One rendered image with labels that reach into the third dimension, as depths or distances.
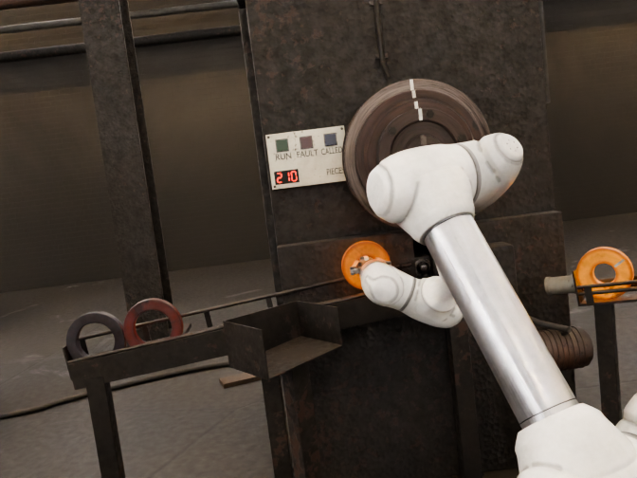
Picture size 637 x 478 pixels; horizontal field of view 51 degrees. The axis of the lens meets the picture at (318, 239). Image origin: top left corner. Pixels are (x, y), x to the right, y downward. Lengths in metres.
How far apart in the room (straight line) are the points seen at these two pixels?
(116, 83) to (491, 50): 3.00
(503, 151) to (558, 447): 0.55
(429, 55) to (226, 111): 6.07
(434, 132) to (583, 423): 1.16
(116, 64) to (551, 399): 4.07
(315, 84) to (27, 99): 6.73
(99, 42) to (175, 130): 3.58
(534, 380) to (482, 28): 1.47
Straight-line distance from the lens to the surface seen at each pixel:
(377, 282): 1.76
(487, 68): 2.37
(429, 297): 1.80
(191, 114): 8.28
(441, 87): 2.16
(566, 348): 2.18
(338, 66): 2.27
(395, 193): 1.22
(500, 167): 1.34
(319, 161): 2.23
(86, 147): 8.52
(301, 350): 1.97
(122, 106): 4.77
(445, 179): 1.25
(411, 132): 2.06
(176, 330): 2.21
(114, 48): 4.82
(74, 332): 2.28
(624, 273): 2.14
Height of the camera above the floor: 1.14
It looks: 7 degrees down
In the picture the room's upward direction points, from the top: 7 degrees counter-clockwise
